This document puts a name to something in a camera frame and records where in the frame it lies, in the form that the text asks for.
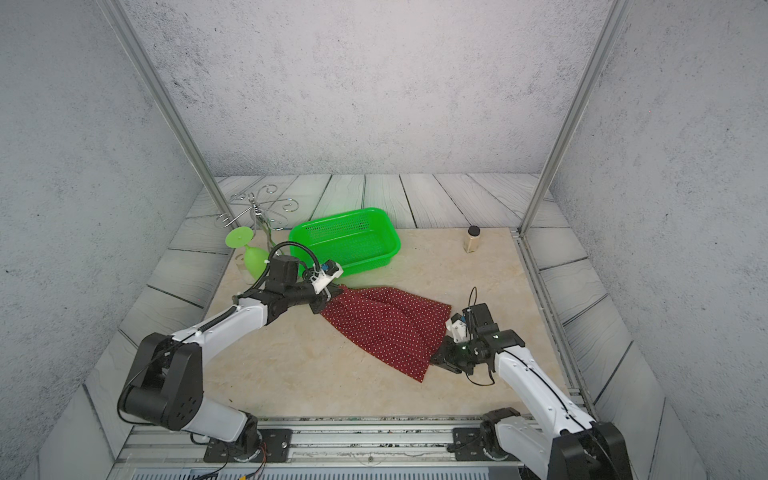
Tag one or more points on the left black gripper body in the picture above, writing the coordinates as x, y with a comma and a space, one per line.
303, 294

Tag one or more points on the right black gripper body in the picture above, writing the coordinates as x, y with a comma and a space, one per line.
459, 356

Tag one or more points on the red polka dot skirt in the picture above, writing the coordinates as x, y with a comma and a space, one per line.
401, 329

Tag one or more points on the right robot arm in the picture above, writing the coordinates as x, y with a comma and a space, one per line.
565, 442

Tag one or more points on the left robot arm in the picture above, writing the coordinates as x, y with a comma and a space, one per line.
165, 385

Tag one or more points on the green plastic wine glass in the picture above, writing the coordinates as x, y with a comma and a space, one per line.
252, 259

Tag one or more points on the green plastic basket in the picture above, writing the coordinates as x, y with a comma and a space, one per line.
359, 240

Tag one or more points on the small spice jar black lid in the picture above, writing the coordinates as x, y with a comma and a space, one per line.
472, 239

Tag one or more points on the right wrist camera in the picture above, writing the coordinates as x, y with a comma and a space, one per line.
458, 329

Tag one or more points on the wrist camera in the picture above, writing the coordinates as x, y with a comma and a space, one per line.
458, 329
320, 277

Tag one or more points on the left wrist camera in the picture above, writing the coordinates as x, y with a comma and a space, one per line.
320, 277

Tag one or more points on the silver wire glass rack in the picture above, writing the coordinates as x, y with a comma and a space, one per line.
265, 208

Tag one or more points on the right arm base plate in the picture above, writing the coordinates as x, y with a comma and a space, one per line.
473, 444

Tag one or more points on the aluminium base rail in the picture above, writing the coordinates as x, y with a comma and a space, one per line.
409, 442

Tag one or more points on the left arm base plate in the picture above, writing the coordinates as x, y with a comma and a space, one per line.
270, 445

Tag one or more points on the right aluminium frame post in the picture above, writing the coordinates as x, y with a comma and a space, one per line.
597, 60

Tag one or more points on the aluminium frame post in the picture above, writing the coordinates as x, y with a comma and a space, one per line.
131, 44
597, 60

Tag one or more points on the left aluminium frame post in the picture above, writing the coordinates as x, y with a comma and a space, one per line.
131, 44

